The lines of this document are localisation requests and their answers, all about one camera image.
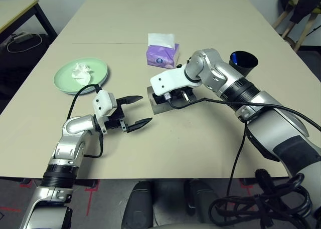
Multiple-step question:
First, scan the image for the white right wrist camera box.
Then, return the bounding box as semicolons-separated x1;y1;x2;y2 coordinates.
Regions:
149;68;202;96

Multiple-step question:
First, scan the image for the black jacket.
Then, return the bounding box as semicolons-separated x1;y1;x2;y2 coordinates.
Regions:
279;0;321;23

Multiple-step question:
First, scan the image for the white floor cable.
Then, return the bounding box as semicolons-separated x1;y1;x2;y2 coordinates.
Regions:
7;33;43;53

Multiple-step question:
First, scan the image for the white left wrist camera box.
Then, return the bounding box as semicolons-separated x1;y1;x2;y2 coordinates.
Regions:
92;89;117;135

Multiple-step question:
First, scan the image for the dark robot leg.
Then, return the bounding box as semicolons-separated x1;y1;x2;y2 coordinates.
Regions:
121;180;155;229
184;179;219;224

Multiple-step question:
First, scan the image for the black cable bundle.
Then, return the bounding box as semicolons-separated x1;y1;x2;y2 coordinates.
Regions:
208;168;314;229

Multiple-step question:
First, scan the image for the green plate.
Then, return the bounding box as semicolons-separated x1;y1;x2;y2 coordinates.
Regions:
53;57;110;95

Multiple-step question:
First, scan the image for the purple tissue pack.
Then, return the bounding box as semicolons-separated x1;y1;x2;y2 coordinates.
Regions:
145;33;181;69

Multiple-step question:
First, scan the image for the white tissue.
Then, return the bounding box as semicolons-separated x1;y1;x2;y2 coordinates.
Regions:
71;62;95;85

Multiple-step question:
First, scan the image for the dark left robot leg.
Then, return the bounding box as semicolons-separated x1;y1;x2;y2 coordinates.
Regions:
121;180;155;229

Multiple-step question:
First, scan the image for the black tripod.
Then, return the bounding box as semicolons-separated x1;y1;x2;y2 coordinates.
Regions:
306;25;321;37

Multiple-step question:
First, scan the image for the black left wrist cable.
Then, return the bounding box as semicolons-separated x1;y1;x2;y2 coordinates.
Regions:
68;84;105;159

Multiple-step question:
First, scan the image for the grey power strip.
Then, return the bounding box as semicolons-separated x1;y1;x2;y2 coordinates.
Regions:
12;33;33;43

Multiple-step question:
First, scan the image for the yellow-green stool cushion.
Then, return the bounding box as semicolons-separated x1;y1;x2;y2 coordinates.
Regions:
287;0;321;15

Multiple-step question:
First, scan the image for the side table black frame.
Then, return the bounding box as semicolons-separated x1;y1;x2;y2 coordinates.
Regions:
0;0;59;43

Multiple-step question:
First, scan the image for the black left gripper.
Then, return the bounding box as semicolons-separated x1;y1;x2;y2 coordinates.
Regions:
103;95;153;134

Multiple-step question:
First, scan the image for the dark right robot leg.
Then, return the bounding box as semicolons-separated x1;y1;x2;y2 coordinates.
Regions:
184;179;219;224

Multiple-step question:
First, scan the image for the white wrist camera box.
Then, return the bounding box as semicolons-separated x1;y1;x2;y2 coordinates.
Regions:
149;68;202;96
92;89;117;135

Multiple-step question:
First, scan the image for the grey glasses case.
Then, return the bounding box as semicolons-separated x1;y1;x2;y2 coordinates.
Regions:
146;85;197;115

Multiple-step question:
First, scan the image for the wooden stool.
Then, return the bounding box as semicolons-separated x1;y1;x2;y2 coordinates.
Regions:
272;8;319;52

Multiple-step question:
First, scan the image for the black cup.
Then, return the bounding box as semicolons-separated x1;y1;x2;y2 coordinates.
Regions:
228;51;259;78

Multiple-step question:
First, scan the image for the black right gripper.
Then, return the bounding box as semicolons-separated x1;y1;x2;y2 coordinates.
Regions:
152;87;195;104

